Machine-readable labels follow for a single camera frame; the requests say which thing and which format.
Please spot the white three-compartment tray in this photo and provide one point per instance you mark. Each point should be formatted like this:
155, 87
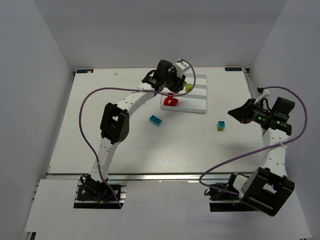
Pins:
194, 102

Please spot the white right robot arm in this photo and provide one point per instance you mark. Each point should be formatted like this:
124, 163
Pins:
268, 188

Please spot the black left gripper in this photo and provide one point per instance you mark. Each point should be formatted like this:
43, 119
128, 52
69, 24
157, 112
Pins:
178, 83

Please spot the blue label left corner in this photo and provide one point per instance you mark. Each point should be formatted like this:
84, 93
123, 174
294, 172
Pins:
84, 71

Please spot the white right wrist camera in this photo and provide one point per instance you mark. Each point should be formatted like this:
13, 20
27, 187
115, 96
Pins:
264, 93

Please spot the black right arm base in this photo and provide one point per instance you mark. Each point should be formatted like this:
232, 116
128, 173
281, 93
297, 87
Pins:
218, 194

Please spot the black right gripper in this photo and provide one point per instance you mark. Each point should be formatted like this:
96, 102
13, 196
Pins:
249, 112

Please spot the blue lego brick long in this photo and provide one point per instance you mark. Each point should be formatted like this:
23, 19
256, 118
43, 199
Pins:
155, 120

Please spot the red lego brick small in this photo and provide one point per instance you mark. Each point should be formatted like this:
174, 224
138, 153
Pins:
170, 95

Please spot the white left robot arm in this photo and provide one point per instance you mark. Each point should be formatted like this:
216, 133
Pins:
115, 123

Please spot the blue label corner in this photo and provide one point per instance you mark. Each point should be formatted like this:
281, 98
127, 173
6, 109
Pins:
84, 71
233, 69

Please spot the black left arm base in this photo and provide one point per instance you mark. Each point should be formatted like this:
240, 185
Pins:
91, 190

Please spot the blue label right corner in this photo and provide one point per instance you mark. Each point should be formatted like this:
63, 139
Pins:
233, 69

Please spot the small teal lego brick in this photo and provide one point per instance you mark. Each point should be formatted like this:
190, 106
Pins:
220, 125

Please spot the green lego brick square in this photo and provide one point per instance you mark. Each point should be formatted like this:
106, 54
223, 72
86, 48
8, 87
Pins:
188, 88

